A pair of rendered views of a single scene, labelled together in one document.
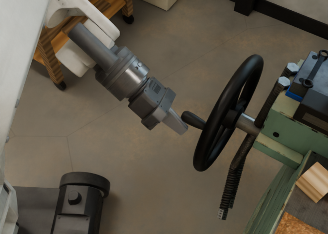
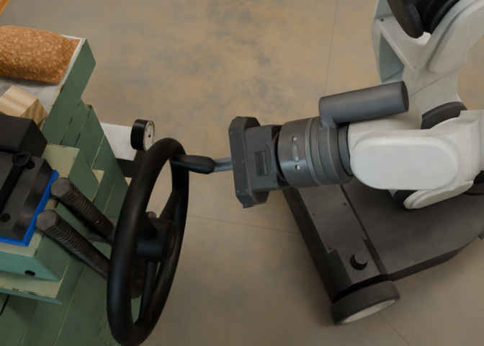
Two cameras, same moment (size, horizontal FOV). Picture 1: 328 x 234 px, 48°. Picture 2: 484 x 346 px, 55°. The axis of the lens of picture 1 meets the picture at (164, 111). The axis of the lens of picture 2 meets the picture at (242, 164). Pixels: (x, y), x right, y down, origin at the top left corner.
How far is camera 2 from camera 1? 0.72 m
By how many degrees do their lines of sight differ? 62
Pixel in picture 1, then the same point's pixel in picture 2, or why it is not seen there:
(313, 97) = (13, 132)
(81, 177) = (370, 293)
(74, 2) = (441, 130)
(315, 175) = (20, 102)
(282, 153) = not seen: hidden behind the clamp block
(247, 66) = (127, 213)
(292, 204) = (50, 92)
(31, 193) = (416, 254)
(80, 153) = not seen: outside the picture
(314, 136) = not seen: hidden behind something
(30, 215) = (396, 230)
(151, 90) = (263, 146)
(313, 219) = (27, 86)
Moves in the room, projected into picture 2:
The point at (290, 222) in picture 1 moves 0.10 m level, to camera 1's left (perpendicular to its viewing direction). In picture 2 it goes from (51, 65) to (118, 46)
